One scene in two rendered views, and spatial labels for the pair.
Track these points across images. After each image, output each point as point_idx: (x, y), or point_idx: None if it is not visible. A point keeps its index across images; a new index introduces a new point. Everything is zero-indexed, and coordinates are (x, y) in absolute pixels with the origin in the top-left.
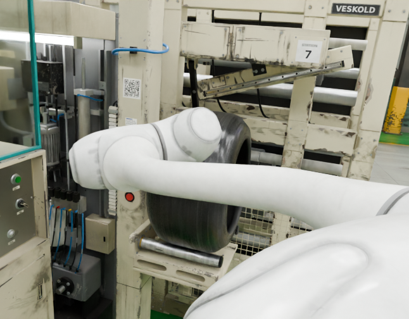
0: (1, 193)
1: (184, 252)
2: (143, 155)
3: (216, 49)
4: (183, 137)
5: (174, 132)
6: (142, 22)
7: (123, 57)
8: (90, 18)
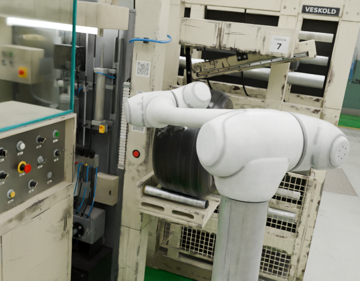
0: (47, 143)
1: (178, 196)
2: (168, 105)
3: (208, 40)
4: (189, 98)
5: (183, 95)
6: (154, 20)
7: (137, 45)
8: (112, 14)
